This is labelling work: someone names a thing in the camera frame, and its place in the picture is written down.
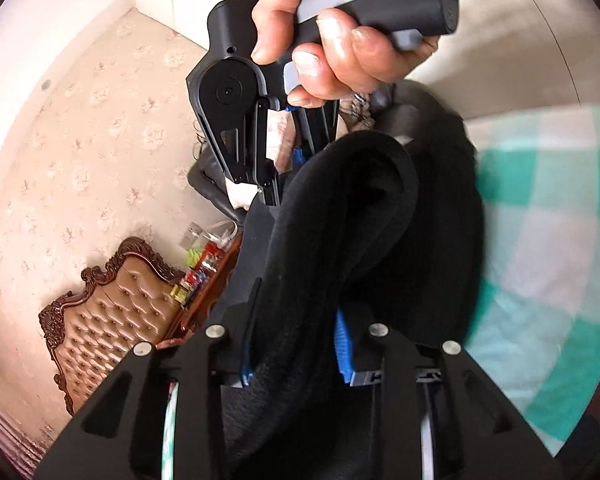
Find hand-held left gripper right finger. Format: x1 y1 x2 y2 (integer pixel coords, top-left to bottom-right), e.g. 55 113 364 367
332 304 566 480

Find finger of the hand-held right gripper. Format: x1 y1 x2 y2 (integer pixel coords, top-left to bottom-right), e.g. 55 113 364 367
197 96 282 207
290 100 342 171

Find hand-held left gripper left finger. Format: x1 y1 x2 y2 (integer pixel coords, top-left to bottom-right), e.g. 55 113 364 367
32 280 263 480

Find black pants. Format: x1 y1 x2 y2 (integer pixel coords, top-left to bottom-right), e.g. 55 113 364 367
220 82 486 480

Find person's right hand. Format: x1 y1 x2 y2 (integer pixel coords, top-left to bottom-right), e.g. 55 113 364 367
251 0 439 109

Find black leather chair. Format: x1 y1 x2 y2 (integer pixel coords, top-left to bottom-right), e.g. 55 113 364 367
187 142 247 223

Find folded patterned cloth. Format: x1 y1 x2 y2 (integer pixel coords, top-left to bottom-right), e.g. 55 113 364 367
339 91 377 132

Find dark wooden nightstand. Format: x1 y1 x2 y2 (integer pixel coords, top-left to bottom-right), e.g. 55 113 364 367
172 235 244 347

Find red box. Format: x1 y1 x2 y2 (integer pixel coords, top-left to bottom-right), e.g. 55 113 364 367
202 241 227 267

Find tufted tan carved headboard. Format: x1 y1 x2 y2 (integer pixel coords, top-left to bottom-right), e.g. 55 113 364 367
39 237 191 417

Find green white checked bed sheet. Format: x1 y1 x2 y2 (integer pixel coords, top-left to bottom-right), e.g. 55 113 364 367
460 104 600 461

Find wall socket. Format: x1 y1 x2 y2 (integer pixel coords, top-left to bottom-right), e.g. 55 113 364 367
182 222 204 249

